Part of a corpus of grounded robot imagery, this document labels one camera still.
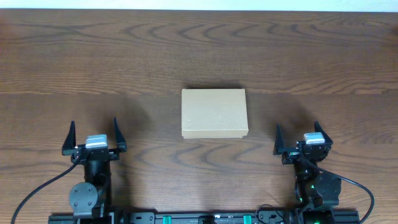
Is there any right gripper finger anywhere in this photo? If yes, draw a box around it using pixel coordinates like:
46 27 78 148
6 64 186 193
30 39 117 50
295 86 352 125
314 121 333 145
273 124 285 155

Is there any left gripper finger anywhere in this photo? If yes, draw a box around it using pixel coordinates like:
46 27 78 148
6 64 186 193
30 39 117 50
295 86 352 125
62 121 76 156
113 118 127 152

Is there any cardboard box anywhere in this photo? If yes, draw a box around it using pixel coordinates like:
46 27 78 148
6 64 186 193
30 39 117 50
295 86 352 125
181 88 249 139

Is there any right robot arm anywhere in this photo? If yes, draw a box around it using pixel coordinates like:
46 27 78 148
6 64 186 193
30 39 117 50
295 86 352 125
273 121 341 210

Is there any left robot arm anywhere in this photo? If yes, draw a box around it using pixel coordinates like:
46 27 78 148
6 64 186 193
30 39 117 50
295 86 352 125
62 119 127 220

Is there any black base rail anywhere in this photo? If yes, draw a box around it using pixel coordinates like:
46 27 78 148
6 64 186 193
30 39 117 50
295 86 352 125
47 210 359 224

